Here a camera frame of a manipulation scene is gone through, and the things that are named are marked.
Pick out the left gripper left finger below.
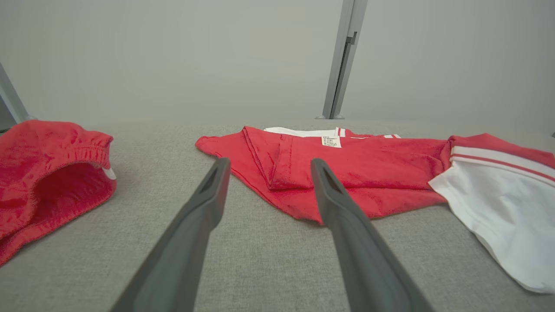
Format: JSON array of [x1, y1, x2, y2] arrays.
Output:
[[111, 158, 232, 312]]

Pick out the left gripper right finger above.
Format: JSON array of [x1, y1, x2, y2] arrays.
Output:
[[310, 158, 435, 312]]

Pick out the red and white striped shirt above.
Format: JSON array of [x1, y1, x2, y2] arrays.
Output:
[[195, 126, 555, 294]]

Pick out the red shorts with white trim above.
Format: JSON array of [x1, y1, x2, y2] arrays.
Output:
[[0, 120, 118, 266]]

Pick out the grey partition post with feet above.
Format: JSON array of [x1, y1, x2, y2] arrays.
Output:
[[315, 0, 369, 120]]

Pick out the grey partition end post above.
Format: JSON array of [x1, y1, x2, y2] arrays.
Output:
[[0, 63, 37, 130]]

